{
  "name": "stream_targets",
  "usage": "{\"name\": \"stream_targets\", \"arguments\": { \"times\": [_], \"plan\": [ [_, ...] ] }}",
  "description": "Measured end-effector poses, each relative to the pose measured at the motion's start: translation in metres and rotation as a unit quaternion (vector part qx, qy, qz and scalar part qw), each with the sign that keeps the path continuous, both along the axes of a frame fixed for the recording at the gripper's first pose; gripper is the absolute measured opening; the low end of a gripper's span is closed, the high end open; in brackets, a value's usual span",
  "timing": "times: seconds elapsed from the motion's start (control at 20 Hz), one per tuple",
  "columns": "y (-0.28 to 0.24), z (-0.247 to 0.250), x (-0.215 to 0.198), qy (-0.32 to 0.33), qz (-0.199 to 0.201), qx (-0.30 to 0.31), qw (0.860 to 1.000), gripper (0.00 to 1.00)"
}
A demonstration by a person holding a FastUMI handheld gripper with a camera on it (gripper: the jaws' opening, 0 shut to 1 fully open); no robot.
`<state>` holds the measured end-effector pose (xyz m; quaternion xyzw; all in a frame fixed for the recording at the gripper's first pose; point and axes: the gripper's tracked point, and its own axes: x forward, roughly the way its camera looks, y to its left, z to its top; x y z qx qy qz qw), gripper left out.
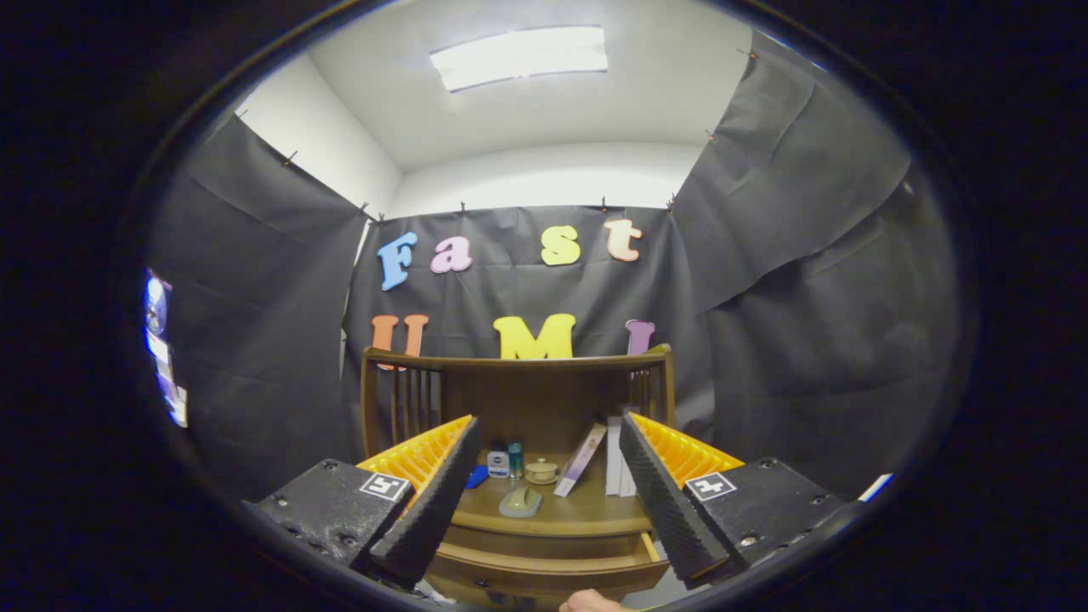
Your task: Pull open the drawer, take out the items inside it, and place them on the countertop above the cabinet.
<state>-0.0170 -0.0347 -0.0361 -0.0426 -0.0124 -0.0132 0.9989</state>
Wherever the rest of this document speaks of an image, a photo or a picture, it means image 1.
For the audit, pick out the blue glass bottle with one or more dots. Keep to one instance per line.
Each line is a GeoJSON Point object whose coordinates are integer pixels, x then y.
{"type": "Point", "coordinates": [515, 459]}

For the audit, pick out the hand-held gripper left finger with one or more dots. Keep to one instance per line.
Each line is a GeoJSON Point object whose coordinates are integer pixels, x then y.
{"type": "Point", "coordinates": [438, 510]}

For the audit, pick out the bright printed panel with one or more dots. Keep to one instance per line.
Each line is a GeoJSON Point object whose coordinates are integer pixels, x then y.
{"type": "Point", "coordinates": [161, 357]}

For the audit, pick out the blue folded cloth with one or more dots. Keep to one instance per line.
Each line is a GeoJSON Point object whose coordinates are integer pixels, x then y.
{"type": "Point", "coordinates": [476, 478]}

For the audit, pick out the purple white book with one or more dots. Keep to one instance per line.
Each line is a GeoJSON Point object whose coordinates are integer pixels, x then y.
{"type": "Point", "coordinates": [580, 459]}

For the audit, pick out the ceiling light panel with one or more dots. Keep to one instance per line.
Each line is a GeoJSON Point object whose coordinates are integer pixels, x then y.
{"type": "Point", "coordinates": [518, 58]}

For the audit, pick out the wooden drawer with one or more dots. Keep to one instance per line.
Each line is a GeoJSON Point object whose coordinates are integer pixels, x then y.
{"type": "Point", "coordinates": [544, 574]}

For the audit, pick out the wooden cabinet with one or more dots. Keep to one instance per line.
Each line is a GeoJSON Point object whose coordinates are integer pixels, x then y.
{"type": "Point", "coordinates": [527, 408]}

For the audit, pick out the white lotion bottle blue cap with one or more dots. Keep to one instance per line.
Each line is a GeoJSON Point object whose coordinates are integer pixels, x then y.
{"type": "Point", "coordinates": [498, 463]}

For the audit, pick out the wooden countertop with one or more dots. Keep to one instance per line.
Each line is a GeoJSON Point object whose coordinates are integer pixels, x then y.
{"type": "Point", "coordinates": [578, 510]}

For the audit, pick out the cream lidded teacup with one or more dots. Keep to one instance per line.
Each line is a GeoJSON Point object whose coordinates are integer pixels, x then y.
{"type": "Point", "coordinates": [541, 472]}

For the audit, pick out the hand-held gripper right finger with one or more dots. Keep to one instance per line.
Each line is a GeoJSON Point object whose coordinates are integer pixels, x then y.
{"type": "Point", "coordinates": [671, 510]}

